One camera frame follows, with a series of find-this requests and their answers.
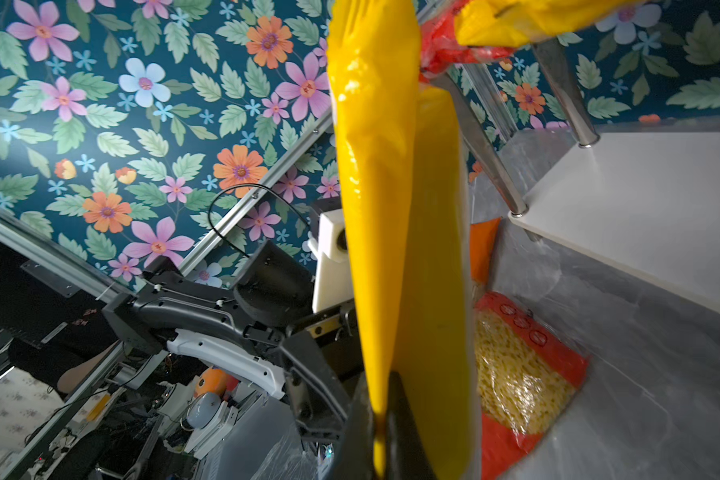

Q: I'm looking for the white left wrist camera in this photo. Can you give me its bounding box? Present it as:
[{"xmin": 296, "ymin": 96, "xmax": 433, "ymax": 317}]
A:
[{"xmin": 308, "ymin": 197, "xmax": 353, "ymax": 313}]

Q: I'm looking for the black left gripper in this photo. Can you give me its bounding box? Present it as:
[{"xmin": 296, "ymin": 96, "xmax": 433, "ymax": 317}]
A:
[{"xmin": 278, "ymin": 300, "xmax": 364, "ymax": 444}]

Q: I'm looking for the white two-tier shelf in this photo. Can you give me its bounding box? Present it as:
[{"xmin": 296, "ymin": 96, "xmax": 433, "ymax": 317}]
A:
[{"xmin": 419, "ymin": 0, "xmax": 720, "ymax": 325}]

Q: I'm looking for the red fusilli bag centre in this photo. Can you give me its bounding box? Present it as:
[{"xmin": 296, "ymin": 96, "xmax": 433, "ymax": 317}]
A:
[{"xmin": 474, "ymin": 292, "xmax": 589, "ymax": 479}]

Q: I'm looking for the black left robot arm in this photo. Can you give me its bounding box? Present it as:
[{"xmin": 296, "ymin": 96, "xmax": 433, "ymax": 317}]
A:
[{"xmin": 0, "ymin": 243, "xmax": 362, "ymax": 443}]

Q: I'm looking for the yellow spaghetti bag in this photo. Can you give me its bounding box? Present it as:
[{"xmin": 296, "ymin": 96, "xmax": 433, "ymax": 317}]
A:
[
  {"xmin": 327, "ymin": 1, "xmax": 481, "ymax": 479},
  {"xmin": 454, "ymin": 0, "xmax": 629, "ymax": 48}
]

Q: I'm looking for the orange macaroni bag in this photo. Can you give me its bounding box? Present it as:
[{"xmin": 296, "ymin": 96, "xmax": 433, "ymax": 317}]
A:
[{"xmin": 469, "ymin": 218, "xmax": 501, "ymax": 284}]

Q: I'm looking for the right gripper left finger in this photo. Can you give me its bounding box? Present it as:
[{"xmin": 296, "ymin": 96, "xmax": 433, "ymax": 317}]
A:
[{"xmin": 326, "ymin": 374, "xmax": 375, "ymax": 480}]

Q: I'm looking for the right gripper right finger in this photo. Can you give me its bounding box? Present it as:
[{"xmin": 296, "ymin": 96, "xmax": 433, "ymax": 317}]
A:
[{"xmin": 385, "ymin": 372, "xmax": 436, "ymax": 480}]

